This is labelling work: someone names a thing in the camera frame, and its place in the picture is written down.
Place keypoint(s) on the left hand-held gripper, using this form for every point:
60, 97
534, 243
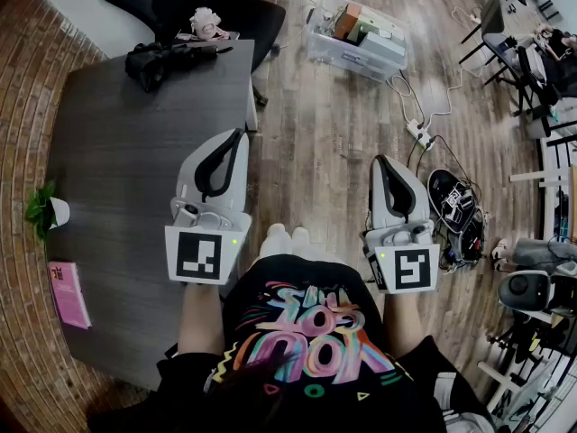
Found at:
198, 260

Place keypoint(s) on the white power strip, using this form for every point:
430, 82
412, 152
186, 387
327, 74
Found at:
419, 133

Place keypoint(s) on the pink bag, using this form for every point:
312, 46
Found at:
205, 25

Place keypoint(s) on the person's left white shoe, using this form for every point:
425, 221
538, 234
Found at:
275, 242

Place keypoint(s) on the black umbrella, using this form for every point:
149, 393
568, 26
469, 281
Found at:
153, 61

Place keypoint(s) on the person's black printed t-shirt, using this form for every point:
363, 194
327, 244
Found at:
311, 332

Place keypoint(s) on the person's left forearm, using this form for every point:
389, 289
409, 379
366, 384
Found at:
200, 318

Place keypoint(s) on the clear plastic storage box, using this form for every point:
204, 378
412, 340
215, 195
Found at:
347, 54

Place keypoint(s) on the pink book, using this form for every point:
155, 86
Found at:
70, 296

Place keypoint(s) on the potted green plant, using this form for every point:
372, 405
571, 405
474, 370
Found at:
45, 205

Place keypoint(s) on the black slim chair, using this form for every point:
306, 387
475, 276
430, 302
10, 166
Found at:
523, 66
491, 16

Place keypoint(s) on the white shelf frame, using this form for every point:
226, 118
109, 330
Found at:
547, 178

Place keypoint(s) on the person's right forearm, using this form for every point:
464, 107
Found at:
403, 327

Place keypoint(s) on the grey flat box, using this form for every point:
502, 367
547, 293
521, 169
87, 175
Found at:
381, 48

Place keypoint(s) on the white camera device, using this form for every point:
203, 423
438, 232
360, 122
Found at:
525, 289

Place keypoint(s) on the black open case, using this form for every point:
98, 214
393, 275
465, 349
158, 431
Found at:
439, 187

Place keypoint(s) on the dark grey table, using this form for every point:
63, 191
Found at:
126, 151

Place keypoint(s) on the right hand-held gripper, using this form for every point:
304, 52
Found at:
412, 271

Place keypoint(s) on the person's white shoe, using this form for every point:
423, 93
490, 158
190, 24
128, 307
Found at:
275, 242
301, 239

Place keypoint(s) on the brown cardboard box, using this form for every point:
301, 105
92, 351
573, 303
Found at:
347, 21

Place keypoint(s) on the person's right white shoe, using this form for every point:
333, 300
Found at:
301, 239

